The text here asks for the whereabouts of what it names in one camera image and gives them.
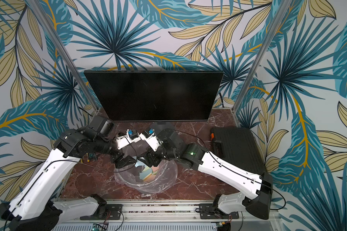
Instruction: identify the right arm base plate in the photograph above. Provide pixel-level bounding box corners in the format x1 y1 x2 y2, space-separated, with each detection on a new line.
195 204 240 220

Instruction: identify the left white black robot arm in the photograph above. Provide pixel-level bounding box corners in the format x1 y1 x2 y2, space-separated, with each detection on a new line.
0 115 140 231

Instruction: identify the green handled screwdriver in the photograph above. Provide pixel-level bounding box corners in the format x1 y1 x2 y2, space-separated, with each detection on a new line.
87 153 98 162

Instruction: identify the grey round monitor stand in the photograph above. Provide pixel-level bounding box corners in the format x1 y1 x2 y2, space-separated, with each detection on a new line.
152 122 172 130

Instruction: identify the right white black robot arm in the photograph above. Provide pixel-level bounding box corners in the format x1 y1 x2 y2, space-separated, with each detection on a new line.
137 128 273 220

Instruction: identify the pink sticky note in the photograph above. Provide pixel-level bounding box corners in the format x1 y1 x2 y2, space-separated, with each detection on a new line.
151 167 160 175

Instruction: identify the black computer monitor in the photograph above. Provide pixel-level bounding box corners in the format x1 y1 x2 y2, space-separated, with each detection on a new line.
84 70 224 122

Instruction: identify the blue sticky note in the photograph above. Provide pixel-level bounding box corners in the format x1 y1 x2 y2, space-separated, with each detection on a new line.
139 169 153 181

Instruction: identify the left aluminium frame post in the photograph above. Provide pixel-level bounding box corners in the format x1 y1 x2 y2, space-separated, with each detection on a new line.
28 0 99 111

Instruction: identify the right aluminium frame post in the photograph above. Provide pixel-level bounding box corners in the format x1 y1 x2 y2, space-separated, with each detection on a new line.
232 1 292 114

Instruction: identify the black plastic tool case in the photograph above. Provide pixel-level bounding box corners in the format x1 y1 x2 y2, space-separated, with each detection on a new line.
210 127 266 176

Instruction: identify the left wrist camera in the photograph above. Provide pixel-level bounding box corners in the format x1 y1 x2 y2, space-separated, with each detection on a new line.
116 129 141 150

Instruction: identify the aluminium frame post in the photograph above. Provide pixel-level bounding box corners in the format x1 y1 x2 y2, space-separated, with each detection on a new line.
232 1 292 114
28 0 99 111

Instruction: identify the aluminium front rail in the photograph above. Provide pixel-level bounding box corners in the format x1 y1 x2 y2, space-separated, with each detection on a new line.
52 199 261 223

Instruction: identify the clear plastic bin liner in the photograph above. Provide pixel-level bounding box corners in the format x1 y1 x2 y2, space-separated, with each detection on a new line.
113 158 178 194

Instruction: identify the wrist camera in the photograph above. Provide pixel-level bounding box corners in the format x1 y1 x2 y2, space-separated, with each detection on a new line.
139 128 162 152
116 129 141 150

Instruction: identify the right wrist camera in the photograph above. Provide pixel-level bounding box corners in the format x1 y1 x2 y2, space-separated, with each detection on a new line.
139 128 162 152

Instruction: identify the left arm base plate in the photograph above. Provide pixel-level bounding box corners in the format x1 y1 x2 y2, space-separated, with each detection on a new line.
80 204 122 220

